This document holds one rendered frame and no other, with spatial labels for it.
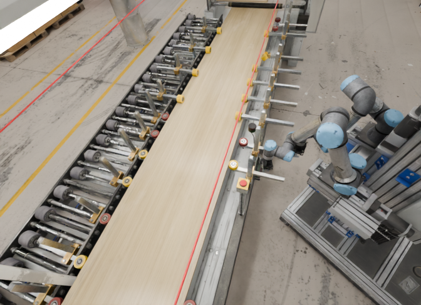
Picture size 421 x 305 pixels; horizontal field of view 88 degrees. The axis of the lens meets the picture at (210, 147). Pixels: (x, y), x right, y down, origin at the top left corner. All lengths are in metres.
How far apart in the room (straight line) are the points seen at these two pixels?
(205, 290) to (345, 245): 1.33
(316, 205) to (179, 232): 1.47
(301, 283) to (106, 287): 1.67
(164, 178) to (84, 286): 0.85
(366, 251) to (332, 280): 0.41
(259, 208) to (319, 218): 0.61
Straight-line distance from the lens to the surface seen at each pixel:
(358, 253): 2.52
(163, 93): 2.41
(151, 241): 1.68
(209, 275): 1.84
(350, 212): 1.76
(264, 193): 2.69
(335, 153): 1.28
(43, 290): 1.97
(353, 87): 1.58
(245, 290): 2.45
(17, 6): 0.46
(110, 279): 1.74
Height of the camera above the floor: 2.45
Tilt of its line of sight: 54 degrees down
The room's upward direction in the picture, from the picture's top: 9 degrees counter-clockwise
